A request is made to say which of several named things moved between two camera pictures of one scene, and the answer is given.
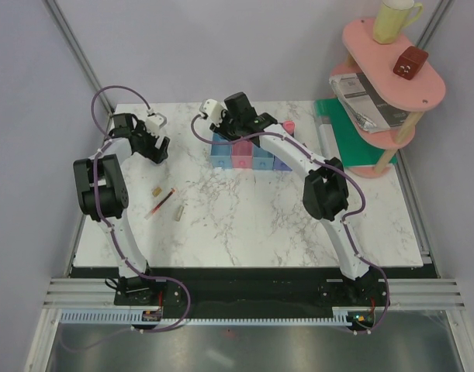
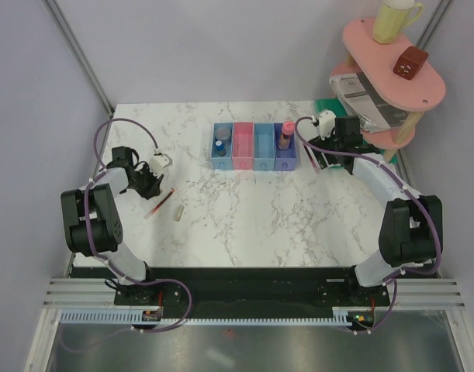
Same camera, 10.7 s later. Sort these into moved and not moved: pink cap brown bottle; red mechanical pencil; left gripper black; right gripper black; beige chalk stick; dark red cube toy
Moved: right gripper black; left gripper black
Not moved: dark red cube toy; pink cap brown bottle; red mechanical pencil; beige chalk stick
